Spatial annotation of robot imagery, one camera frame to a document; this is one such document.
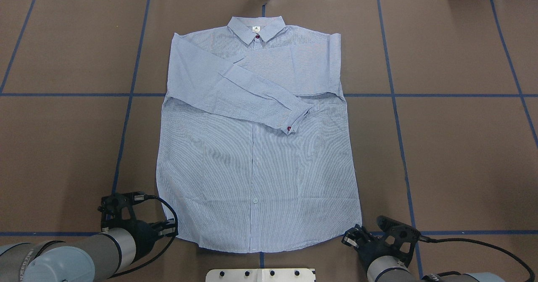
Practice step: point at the light blue striped shirt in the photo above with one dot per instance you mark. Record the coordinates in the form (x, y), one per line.
(255, 153)

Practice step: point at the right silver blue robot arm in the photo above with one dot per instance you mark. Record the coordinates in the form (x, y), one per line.
(387, 258)

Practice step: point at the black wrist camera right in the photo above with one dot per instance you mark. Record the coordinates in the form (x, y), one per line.
(400, 238)

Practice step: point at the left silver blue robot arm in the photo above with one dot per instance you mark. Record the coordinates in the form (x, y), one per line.
(108, 254)

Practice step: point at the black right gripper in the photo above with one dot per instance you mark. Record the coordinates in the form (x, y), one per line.
(375, 249)

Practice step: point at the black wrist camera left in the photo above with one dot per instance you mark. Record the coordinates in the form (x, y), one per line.
(116, 210)

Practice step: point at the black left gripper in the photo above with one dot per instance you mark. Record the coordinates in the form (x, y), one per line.
(142, 230)

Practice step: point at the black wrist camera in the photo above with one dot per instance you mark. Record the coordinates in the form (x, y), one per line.
(116, 210)
(400, 238)

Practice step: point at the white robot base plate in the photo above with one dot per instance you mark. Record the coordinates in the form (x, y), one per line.
(262, 275)

